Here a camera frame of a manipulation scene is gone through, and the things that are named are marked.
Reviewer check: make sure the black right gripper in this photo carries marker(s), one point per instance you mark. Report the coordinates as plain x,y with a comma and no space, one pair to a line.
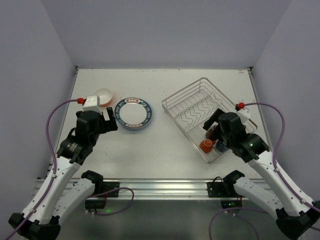
213,120

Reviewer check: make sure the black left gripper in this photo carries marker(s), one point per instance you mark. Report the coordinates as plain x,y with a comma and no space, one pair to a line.
106,122

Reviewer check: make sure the orange bowl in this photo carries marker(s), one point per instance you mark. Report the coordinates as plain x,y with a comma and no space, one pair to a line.
105,96

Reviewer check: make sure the green rimmed printed plate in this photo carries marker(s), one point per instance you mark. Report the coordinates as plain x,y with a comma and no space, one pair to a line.
131,104

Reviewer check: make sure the light blue plate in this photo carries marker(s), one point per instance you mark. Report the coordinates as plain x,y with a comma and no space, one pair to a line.
136,120

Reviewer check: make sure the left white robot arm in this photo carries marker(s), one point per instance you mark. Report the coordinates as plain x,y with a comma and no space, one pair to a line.
44,215

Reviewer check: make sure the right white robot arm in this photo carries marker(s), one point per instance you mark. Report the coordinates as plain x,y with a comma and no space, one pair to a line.
293,210

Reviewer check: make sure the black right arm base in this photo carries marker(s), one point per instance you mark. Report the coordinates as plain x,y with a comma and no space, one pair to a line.
224,191

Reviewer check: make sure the dark maroon mug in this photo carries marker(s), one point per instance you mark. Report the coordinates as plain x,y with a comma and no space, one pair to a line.
213,133

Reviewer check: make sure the orange red mug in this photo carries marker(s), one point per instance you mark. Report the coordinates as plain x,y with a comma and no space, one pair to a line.
207,145

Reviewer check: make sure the dark blue mug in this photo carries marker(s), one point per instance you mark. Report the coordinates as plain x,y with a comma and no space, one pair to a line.
221,146

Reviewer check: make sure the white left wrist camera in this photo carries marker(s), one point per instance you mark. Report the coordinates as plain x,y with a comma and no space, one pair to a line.
92,103

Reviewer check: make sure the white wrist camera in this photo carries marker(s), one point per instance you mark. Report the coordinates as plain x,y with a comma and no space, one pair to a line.
243,113
92,103

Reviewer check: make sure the metal wire dish rack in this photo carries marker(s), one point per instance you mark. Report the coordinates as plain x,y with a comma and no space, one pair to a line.
191,106

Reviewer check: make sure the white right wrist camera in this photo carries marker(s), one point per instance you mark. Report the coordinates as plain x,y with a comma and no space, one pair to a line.
243,113

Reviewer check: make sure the aluminium mounting rail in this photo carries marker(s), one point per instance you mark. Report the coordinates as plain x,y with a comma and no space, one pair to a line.
163,189

